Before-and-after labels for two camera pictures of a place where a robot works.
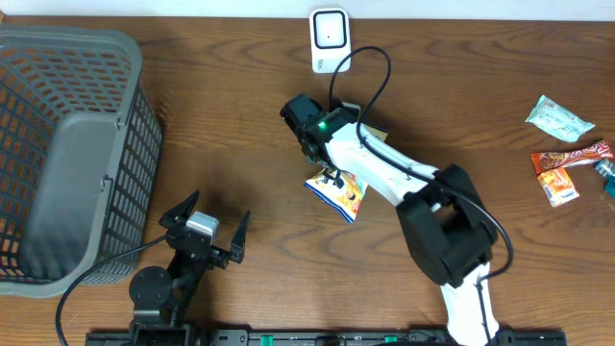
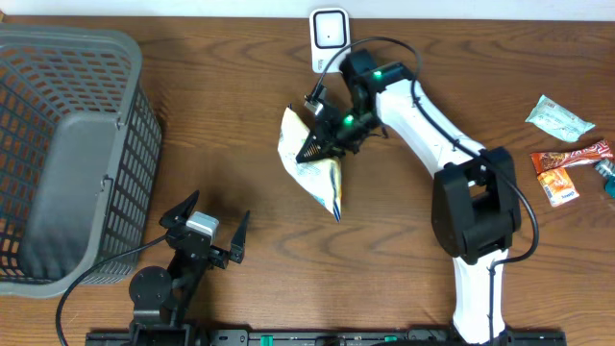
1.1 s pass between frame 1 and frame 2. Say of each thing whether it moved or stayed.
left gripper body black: stayed
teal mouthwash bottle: stayed
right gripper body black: moved
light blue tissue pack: stayed
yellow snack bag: moved
